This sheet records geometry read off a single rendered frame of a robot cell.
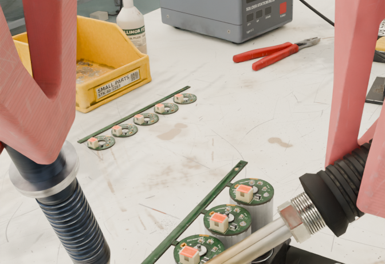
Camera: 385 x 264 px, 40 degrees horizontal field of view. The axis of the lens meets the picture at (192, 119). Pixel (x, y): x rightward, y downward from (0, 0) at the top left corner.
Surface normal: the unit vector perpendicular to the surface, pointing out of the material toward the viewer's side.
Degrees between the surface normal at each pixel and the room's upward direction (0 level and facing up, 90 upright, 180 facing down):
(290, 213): 39
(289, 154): 0
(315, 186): 32
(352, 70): 87
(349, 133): 87
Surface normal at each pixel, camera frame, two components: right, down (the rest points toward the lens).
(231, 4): -0.71, 0.36
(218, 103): -0.06, -0.89
